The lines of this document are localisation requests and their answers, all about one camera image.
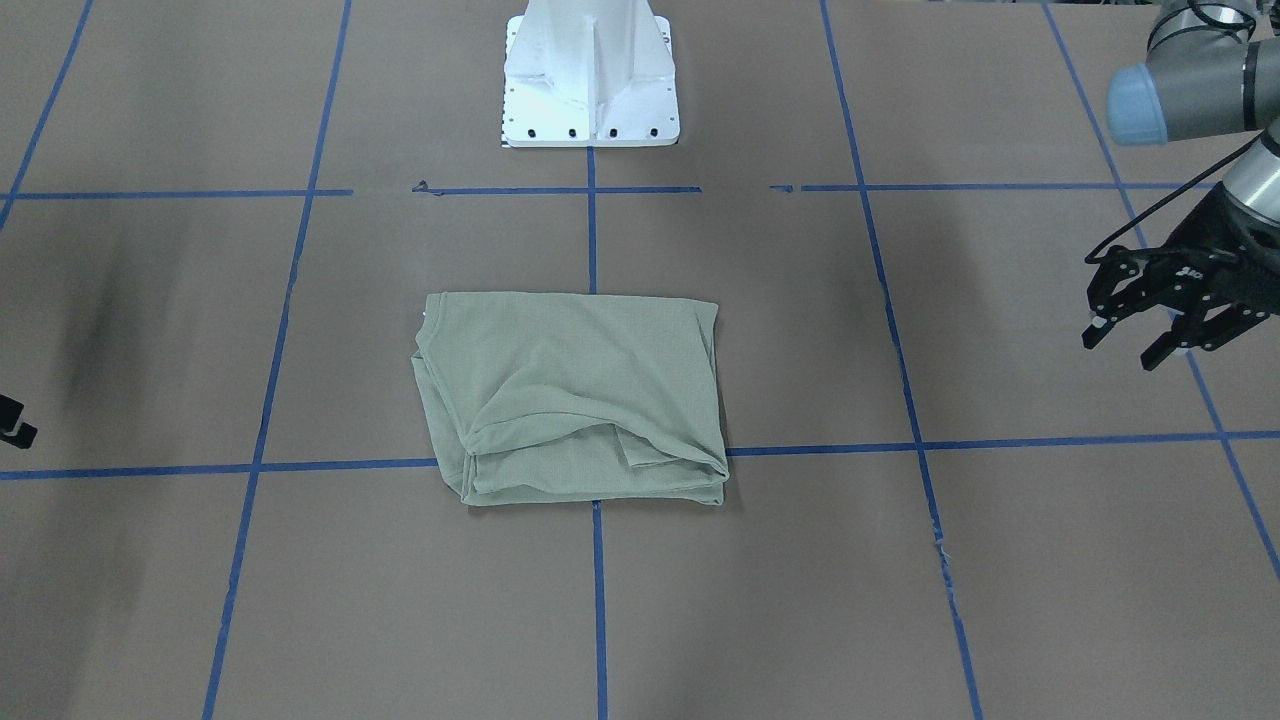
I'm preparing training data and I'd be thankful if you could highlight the olive green long-sleeve shirt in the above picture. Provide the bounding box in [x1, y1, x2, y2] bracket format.
[411, 291, 730, 507]

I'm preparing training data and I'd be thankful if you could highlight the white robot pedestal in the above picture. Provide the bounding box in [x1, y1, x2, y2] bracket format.
[500, 1, 682, 149]

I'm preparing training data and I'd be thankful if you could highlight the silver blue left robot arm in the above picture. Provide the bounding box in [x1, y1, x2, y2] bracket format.
[1082, 1, 1279, 370]

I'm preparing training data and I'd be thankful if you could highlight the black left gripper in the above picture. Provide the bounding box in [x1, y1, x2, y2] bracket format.
[1082, 184, 1279, 372]

